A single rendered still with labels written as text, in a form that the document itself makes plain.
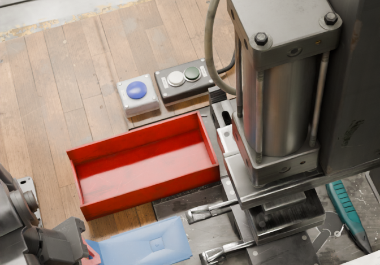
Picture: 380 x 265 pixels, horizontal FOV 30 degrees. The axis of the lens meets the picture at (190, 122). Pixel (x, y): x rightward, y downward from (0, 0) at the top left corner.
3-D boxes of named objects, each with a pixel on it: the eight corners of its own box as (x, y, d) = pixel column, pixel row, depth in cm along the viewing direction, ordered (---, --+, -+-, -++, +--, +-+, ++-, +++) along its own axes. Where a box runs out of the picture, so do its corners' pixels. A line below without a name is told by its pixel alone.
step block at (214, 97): (210, 114, 135) (207, 88, 128) (224, 110, 135) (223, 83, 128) (220, 142, 132) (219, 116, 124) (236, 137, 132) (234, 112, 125)
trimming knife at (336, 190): (333, 173, 127) (317, 177, 126) (335, 166, 125) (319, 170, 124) (377, 262, 118) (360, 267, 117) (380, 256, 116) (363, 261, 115)
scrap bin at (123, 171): (72, 165, 132) (65, 149, 126) (201, 126, 134) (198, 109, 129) (86, 222, 125) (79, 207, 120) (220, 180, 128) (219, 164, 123)
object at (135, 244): (87, 246, 113) (83, 239, 110) (180, 216, 114) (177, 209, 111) (98, 287, 109) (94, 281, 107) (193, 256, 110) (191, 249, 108)
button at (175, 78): (167, 79, 138) (166, 73, 136) (181, 75, 138) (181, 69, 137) (171, 91, 137) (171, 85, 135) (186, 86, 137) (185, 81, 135)
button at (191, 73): (183, 74, 138) (182, 68, 137) (197, 70, 139) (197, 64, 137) (187, 86, 137) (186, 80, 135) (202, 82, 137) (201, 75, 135)
